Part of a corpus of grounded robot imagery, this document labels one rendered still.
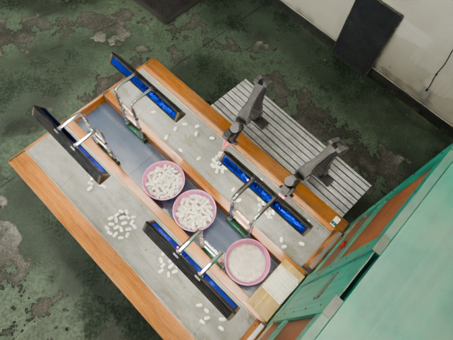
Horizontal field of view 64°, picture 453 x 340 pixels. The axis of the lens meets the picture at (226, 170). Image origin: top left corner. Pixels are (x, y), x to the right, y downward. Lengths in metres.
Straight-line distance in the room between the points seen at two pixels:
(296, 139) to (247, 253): 0.90
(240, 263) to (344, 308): 1.11
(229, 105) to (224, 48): 1.34
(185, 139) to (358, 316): 1.67
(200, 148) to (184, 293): 0.92
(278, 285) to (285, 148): 0.94
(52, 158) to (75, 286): 1.02
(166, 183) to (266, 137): 0.77
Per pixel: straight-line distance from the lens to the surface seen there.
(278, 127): 2.62
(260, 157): 2.38
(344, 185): 2.54
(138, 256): 2.21
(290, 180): 2.07
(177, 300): 2.15
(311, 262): 2.13
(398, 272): 1.23
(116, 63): 2.43
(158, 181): 2.34
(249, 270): 2.18
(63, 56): 4.11
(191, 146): 2.42
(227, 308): 1.77
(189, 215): 2.24
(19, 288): 3.22
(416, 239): 1.29
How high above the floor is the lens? 2.87
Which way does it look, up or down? 66 degrees down
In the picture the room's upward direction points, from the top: 6 degrees clockwise
